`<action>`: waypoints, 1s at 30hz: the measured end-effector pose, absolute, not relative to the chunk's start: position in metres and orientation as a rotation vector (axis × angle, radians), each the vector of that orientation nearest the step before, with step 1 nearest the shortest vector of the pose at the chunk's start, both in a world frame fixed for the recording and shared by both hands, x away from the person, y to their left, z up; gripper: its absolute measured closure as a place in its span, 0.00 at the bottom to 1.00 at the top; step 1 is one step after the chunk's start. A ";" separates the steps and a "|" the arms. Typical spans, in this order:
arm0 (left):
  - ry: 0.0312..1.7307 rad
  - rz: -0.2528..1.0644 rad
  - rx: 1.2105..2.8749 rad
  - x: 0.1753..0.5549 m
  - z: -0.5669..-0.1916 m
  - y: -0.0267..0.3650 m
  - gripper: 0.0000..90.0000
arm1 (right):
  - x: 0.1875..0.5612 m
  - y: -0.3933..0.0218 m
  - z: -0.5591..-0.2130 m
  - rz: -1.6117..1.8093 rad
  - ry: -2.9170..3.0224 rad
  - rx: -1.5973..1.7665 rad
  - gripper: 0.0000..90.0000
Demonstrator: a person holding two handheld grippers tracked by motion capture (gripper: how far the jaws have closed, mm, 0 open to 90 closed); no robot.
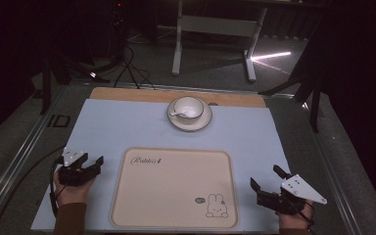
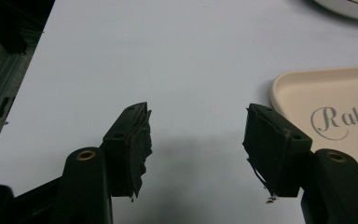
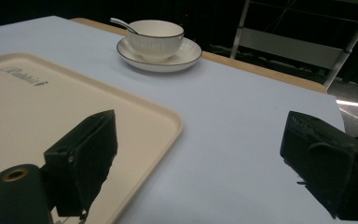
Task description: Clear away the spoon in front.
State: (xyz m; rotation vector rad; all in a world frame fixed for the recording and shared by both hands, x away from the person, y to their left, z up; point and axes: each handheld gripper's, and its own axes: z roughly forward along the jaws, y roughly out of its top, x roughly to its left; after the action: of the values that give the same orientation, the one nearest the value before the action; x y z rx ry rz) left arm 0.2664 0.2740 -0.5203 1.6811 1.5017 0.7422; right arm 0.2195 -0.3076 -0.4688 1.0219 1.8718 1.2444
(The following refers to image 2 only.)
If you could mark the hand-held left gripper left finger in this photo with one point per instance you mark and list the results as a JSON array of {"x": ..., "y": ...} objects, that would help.
[{"x": 127, "y": 152}]

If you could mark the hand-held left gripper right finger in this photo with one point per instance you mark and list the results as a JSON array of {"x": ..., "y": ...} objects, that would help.
[{"x": 276, "y": 149}]

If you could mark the beige plastic tray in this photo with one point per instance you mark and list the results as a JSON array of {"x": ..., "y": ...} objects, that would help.
[{"x": 332, "y": 93}]

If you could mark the white round plate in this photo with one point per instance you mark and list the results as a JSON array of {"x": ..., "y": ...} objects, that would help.
[{"x": 351, "y": 7}]

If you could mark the metal frame rail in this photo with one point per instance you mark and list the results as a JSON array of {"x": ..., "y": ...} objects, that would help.
[{"x": 0, "y": 84}]

